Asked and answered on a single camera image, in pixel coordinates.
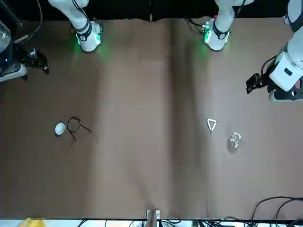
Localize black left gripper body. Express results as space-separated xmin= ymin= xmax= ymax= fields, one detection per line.
xmin=259 ymin=75 xmax=271 ymax=90

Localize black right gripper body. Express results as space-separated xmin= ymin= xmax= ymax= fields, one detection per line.
xmin=23 ymin=49 xmax=45 ymax=69

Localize clear glass alcohol lamp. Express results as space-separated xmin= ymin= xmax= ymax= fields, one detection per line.
xmin=226 ymin=132 xmax=242 ymax=154

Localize white porcelain crucible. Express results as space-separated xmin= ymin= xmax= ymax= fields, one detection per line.
xmin=54 ymin=122 xmax=66 ymax=136

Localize black wire tripod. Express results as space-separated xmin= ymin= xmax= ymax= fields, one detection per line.
xmin=67 ymin=116 xmax=92 ymax=142

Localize aluminium frame strut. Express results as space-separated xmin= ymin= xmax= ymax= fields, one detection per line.
xmin=7 ymin=0 xmax=23 ymax=27

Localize black base cable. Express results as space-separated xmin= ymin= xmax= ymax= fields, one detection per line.
xmin=186 ymin=17 xmax=205 ymax=34

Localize black desk cable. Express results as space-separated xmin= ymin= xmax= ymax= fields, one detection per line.
xmin=250 ymin=195 xmax=303 ymax=220
xmin=275 ymin=199 xmax=303 ymax=220

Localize silver camera post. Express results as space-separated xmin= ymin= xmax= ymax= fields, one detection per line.
xmin=146 ymin=209 xmax=160 ymax=227

